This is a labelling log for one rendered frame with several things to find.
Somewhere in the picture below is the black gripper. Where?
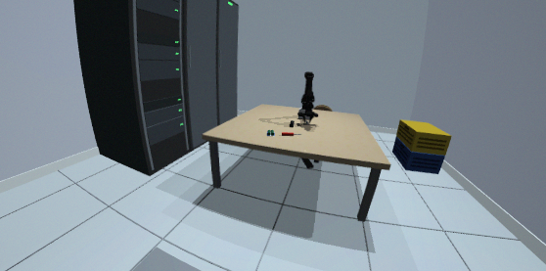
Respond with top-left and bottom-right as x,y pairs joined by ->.
297,108 -> 318,123

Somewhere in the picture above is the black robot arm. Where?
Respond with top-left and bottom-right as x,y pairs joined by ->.
301,71 -> 314,117

